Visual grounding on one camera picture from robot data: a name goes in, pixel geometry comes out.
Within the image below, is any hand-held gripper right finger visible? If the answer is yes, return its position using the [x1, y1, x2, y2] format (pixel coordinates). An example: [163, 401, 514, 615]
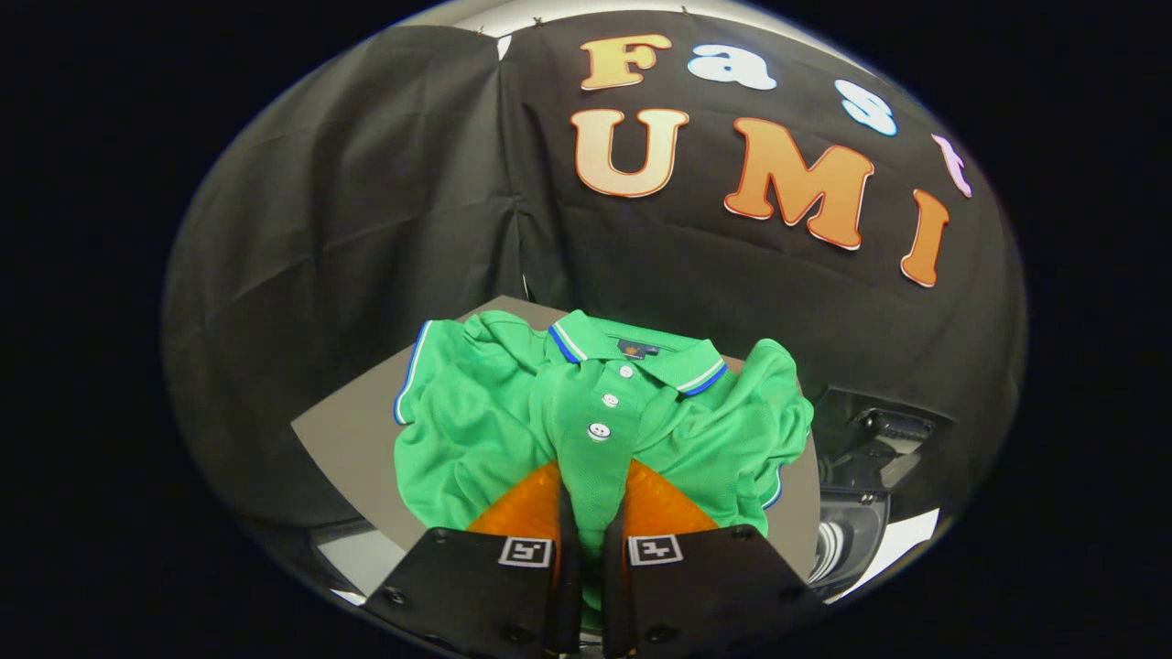
[600, 458, 825, 658]

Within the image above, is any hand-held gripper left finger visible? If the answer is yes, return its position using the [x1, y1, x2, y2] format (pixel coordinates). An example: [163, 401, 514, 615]
[362, 460, 582, 658]

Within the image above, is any green polo shirt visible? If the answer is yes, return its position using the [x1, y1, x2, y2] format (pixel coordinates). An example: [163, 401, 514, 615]
[394, 309, 816, 632]

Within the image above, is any grey cabinet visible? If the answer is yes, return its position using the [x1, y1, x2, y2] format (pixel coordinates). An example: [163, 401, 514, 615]
[291, 295, 820, 596]

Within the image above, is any black backdrop cloth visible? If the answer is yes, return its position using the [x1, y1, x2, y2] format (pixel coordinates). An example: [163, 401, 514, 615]
[163, 9, 1028, 550]

